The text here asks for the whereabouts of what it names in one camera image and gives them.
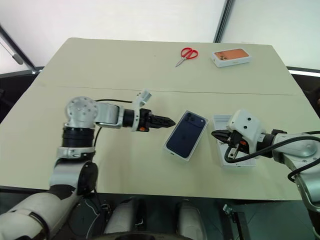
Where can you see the open white phone box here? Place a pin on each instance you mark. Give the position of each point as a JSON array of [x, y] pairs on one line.
[[222, 125]]

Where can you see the black window frame post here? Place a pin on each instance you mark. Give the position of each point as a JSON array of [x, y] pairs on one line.
[[223, 21]]

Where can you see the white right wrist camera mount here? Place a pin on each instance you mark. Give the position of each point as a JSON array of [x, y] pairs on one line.
[[246, 125]]

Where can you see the metal table leg bracket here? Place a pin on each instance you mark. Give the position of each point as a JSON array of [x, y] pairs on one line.
[[233, 217]]

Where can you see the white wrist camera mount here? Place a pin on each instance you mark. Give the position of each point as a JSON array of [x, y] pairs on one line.
[[137, 105], [246, 125]]

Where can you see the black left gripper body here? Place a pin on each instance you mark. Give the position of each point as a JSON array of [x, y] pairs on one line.
[[145, 120]]

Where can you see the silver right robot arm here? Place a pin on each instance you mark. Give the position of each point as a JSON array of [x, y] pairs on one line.
[[300, 147]]

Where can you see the white box with orange phone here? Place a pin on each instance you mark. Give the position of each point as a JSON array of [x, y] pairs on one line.
[[231, 58]]

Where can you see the white rounded robot body shell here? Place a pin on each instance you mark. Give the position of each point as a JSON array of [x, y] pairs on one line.
[[190, 220], [125, 217]]

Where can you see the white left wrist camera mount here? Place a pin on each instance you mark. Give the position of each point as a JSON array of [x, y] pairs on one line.
[[137, 105]]

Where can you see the black diagonal frame bar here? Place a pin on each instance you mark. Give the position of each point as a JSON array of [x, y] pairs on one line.
[[17, 47]]

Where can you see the dark blue smartphone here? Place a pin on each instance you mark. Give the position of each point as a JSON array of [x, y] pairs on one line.
[[186, 133]]

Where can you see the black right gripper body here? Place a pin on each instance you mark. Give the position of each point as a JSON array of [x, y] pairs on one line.
[[235, 140]]

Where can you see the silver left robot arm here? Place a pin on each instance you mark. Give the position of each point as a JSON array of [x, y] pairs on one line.
[[82, 110]]

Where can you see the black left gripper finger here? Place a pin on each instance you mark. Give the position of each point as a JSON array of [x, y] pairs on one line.
[[162, 118], [162, 124]]

